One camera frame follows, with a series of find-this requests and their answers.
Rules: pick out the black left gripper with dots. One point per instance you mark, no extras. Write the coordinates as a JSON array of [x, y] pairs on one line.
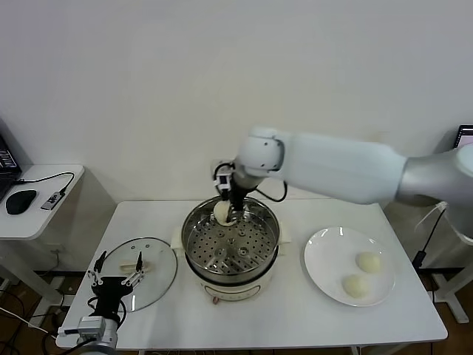
[[111, 292]]

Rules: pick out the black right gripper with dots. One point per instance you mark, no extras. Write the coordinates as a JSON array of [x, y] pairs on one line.
[[239, 192]]

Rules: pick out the white steamed baozi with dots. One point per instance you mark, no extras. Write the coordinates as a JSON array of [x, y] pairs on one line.
[[221, 213], [355, 286], [368, 262]]

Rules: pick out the round glass pot lid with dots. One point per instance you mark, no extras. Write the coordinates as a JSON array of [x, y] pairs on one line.
[[162, 259]]

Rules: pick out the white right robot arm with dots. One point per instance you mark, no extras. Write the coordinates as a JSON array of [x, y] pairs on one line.
[[332, 166]]

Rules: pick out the perforated steel steamer basket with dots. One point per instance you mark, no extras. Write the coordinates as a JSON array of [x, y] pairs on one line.
[[207, 244]]

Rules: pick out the cream electric cooking pot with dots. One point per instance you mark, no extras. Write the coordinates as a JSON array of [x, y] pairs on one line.
[[233, 290]]

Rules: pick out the small grey usb hub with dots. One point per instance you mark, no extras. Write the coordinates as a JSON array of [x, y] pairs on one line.
[[53, 201]]

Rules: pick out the white side table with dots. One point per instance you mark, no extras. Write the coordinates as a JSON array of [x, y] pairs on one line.
[[33, 222], [449, 292]]

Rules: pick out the large white round plate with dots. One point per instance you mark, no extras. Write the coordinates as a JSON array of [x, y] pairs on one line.
[[325, 266]]

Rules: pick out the black computer mouse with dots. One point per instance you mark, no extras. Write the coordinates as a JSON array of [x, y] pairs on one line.
[[21, 202]]

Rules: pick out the black laptop dark screen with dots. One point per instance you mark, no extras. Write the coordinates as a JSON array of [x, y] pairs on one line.
[[5, 177]]

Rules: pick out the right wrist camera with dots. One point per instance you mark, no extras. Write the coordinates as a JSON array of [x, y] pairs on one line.
[[222, 180]]

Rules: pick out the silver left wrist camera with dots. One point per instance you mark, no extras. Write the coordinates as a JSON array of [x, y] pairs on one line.
[[90, 326]]

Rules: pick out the white wall socket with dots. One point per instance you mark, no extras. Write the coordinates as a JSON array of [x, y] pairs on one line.
[[57, 251]]

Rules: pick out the grey laptop with camera views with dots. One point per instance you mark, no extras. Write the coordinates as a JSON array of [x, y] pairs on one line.
[[465, 137]]

